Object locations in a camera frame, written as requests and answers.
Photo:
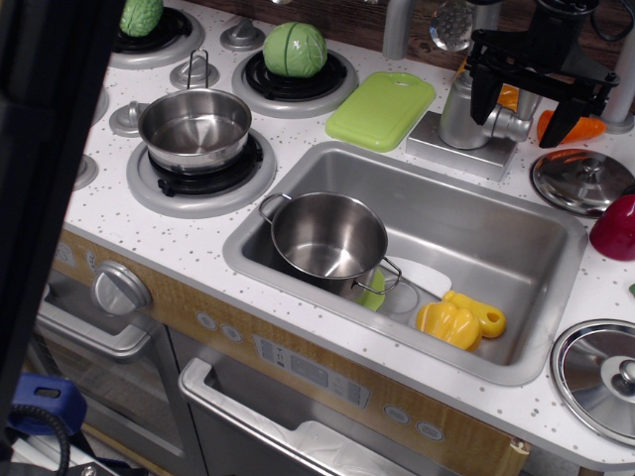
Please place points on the steel pot lid lower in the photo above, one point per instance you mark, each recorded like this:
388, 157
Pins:
592, 365

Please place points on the yellow toy cheese piece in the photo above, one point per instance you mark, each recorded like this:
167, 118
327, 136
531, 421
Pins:
492, 320

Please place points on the grey stove knob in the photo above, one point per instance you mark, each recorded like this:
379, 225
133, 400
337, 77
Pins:
194, 73
242, 37
124, 121

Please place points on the grey stove knob middle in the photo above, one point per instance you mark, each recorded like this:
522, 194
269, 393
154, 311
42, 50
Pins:
194, 73

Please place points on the black foreground post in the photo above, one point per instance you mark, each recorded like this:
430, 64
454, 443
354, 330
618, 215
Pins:
53, 59

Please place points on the silver oven door handle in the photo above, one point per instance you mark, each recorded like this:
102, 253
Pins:
126, 346

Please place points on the front stove burner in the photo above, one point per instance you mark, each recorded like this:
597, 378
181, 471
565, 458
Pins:
143, 183

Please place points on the steel pot lid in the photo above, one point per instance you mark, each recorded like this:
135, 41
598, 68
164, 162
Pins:
592, 365
581, 182

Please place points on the green toy cabbage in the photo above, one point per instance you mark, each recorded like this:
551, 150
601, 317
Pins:
296, 50

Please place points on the dark red toy cup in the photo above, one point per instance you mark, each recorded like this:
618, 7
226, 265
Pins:
612, 235

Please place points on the blue clamp tool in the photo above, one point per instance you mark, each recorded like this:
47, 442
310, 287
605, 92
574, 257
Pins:
39, 398

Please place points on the steel pot lid upper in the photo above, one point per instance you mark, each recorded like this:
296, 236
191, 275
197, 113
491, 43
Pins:
581, 182

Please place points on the grey stove knob edge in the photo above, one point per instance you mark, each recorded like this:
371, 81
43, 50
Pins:
86, 173

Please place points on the green plastic plate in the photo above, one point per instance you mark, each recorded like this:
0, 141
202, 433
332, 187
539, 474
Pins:
372, 300

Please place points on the grey stove knob top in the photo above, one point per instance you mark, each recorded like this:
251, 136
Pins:
242, 37

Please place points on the grey right support pole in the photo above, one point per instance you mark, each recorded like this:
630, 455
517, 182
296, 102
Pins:
617, 115

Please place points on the green plastic cutting board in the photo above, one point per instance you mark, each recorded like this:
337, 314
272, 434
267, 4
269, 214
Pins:
381, 111

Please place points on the back right stove burner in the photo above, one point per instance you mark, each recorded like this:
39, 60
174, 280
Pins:
277, 96

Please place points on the stove burner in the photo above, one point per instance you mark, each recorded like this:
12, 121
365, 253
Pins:
277, 96
174, 38
143, 183

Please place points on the green toy lettuce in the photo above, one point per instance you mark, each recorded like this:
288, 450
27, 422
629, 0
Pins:
140, 17

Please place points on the back left stove burner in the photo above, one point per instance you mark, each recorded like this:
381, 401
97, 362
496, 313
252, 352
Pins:
174, 38

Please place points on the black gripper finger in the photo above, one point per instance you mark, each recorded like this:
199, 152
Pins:
574, 101
485, 90

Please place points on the steel pot on burner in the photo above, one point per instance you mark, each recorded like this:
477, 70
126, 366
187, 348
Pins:
196, 130

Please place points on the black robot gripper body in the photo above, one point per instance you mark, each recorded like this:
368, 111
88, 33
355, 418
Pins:
545, 58

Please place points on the silver oven dial knob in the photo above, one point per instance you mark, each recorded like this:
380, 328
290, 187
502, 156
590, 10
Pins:
116, 290

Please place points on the orange toy pepper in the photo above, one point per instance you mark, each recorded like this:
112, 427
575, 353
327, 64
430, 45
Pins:
585, 129

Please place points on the grey stove knob left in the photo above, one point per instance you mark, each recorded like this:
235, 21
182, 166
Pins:
124, 121

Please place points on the silver sink basin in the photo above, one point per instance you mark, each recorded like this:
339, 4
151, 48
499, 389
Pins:
518, 256

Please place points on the silver dishwasher door handle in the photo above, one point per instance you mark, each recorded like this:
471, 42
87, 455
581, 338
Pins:
312, 448

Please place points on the silver toy faucet with lever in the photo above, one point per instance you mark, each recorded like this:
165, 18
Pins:
453, 139

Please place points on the grey vertical pipe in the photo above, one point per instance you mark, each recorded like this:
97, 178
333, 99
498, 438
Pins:
397, 28

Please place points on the yellow toy bell pepper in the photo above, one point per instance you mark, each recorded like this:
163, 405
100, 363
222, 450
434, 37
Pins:
454, 325

